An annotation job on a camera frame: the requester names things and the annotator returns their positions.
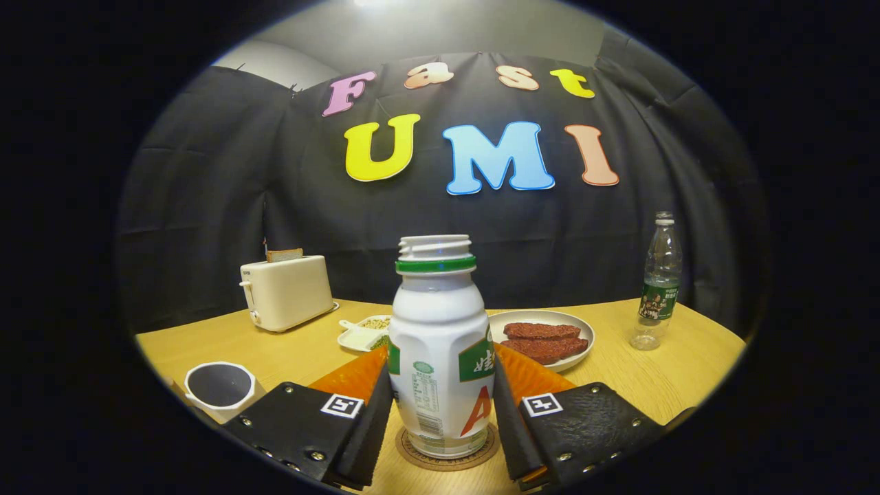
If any white juice bottle green label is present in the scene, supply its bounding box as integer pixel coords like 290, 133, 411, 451
387, 235, 496, 460

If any white round plate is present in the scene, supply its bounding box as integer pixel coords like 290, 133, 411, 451
487, 309, 596, 374

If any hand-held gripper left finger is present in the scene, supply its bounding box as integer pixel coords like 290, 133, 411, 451
221, 344, 395, 492

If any reddish brown meat slice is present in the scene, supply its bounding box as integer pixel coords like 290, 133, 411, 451
503, 322, 582, 340
500, 337, 590, 366

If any white cup with wooden handle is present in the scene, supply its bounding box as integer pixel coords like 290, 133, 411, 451
168, 362, 267, 425

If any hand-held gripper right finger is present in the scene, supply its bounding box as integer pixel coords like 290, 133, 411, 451
491, 342, 668, 492

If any wooden table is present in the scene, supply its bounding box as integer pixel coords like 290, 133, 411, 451
136, 297, 747, 495

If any white divided dish of beans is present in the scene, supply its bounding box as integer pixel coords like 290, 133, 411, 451
337, 315, 393, 353

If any clear plastic water bottle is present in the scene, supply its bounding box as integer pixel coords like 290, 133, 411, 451
630, 212, 683, 351

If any round cork coaster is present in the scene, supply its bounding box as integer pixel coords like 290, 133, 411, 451
395, 423, 501, 472

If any cream toaster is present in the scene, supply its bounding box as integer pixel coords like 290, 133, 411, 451
239, 255, 336, 333

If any black backdrop cloth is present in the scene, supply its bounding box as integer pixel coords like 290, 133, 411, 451
115, 31, 767, 334

